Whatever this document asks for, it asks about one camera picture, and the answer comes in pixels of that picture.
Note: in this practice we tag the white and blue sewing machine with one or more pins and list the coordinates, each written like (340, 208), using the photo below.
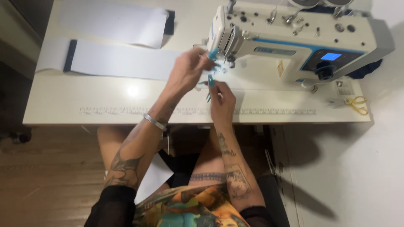
(284, 41)

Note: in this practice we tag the white sheet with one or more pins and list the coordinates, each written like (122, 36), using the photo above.
(154, 178)

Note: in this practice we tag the person's right fingers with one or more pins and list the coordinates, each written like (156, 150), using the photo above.
(213, 86)

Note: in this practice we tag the black caster wheel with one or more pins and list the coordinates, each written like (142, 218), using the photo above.
(20, 137)

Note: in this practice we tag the white label sticker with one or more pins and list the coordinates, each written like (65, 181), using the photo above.
(344, 89)

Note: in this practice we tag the person's left fingers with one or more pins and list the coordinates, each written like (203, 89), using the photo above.
(212, 60)

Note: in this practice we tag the white fabric strip, dark end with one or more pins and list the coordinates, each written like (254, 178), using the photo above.
(120, 22)

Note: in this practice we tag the colourful printed shirt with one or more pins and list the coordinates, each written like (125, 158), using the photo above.
(189, 209)

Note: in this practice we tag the person's left hand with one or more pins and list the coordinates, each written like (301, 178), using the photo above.
(186, 71)

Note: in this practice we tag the person's right hand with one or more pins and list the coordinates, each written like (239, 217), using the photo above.
(223, 104)

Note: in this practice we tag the white fabric strip, dark band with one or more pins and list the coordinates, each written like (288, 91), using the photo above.
(126, 60)

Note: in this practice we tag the printed ruler strip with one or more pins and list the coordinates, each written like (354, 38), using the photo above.
(126, 111)

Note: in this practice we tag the grey cabinet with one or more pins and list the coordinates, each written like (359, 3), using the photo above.
(19, 34)

